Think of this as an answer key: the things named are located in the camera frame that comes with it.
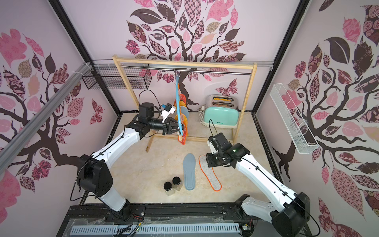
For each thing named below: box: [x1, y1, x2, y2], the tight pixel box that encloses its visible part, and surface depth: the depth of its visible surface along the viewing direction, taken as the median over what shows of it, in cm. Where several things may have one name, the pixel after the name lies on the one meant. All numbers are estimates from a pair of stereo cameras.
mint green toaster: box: [203, 94, 240, 129], surface depth 105 cm
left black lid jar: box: [163, 181, 175, 197], surface depth 75 cm
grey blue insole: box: [182, 153, 196, 191], surface depth 91 cm
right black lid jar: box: [172, 175, 184, 192], surface depth 77 cm
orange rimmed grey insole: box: [198, 154, 223, 192], surface depth 87 cm
